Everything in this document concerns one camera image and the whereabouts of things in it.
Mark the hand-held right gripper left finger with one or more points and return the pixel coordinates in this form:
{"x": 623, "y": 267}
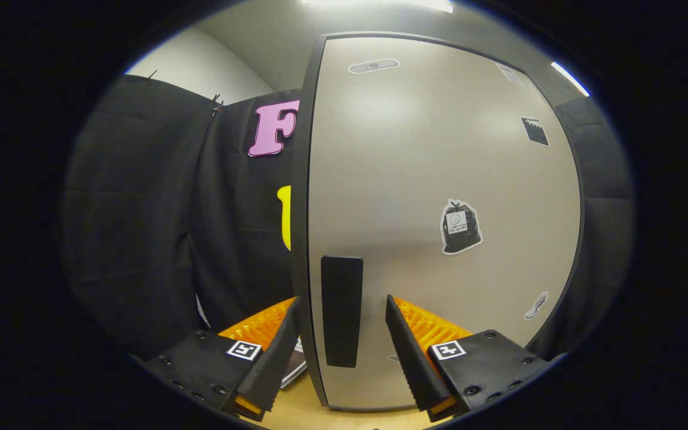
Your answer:
{"x": 275, "y": 364}

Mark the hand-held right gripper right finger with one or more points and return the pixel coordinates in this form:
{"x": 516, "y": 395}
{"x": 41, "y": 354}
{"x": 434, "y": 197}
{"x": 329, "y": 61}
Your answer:
{"x": 415, "y": 364}

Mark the cream cabinet door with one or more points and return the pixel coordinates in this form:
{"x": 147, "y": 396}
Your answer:
{"x": 415, "y": 149}

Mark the dark grey cabinet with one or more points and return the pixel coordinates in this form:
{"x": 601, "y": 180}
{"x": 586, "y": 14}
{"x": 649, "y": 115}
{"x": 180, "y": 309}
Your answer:
{"x": 299, "y": 239}

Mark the white book with dark picture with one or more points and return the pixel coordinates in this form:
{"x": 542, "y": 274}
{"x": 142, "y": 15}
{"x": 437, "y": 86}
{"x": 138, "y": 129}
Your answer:
{"x": 295, "y": 365}

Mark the black backdrop cloth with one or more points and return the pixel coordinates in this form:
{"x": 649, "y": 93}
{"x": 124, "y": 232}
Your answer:
{"x": 141, "y": 209}

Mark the long ceiling light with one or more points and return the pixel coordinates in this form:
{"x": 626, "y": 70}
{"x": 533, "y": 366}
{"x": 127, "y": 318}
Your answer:
{"x": 570, "y": 77}
{"x": 380, "y": 3}

